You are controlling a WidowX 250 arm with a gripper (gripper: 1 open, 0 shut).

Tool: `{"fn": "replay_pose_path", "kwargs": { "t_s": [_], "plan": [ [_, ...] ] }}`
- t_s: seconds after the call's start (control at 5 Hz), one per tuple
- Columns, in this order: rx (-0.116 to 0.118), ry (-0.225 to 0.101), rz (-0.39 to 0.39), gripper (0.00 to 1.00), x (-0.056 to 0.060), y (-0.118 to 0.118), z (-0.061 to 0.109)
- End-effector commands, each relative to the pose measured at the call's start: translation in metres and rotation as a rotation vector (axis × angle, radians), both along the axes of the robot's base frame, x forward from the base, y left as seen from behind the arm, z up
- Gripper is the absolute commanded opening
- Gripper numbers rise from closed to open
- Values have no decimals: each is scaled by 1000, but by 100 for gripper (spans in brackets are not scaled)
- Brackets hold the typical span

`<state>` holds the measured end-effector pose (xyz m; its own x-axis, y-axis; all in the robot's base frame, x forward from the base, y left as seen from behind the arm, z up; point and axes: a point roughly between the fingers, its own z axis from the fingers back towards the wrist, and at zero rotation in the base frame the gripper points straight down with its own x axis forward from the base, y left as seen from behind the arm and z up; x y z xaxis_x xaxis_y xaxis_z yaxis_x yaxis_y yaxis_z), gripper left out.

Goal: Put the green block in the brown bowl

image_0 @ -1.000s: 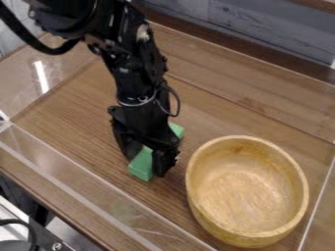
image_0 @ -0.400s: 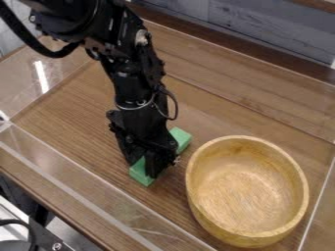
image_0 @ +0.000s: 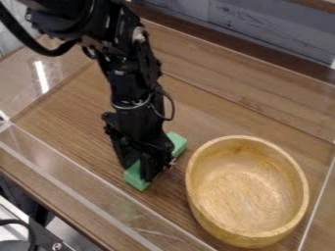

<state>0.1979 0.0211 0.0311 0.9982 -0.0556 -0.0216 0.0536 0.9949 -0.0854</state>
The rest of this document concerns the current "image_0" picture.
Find clear acrylic tray wall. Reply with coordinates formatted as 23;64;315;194
0;22;335;251

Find light wooden bowl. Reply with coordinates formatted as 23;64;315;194
185;135;310;248

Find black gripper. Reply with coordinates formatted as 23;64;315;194
102;105;174;182

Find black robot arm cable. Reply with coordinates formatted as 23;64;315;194
0;0;85;57

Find green rectangular block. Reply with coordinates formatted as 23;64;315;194
125;131;189;191

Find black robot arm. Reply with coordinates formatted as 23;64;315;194
19;0;174;181

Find black cable at table edge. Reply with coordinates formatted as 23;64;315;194
0;218;41;251

